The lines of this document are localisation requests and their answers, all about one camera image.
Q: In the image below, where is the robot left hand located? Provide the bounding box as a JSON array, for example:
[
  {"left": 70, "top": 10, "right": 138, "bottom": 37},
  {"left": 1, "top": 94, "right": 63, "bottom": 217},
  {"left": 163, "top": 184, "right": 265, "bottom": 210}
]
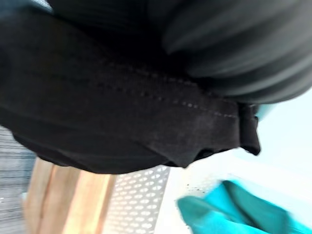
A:
[{"left": 46, "top": 0, "right": 312, "bottom": 99}]

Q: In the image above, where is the white perforated laundry basket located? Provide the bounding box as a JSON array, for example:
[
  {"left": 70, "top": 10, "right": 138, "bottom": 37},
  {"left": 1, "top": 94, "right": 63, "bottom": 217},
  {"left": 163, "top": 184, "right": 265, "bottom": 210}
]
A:
[{"left": 103, "top": 146, "right": 312, "bottom": 234}]

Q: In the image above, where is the grey woven rug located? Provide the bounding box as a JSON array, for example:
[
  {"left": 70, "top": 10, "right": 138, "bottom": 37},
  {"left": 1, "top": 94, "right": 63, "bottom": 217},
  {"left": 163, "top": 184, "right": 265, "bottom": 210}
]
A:
[{"left": 0, "top": 125, "right": 38, "bottom": 234}]

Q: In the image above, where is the black garment with stitched hem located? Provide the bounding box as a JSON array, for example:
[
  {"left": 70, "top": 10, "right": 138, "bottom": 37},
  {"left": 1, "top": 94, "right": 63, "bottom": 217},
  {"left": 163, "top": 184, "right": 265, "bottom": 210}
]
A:
[{"left": 0, "top": 7, "right": 262, "bottom": 175}]

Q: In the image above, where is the teal cloth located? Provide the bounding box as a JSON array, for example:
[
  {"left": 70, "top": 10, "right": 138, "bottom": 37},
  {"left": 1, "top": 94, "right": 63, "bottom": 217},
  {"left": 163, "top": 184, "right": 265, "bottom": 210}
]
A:
[{"left": 176, "top": 179, "right": 312, "bottom": 234}]

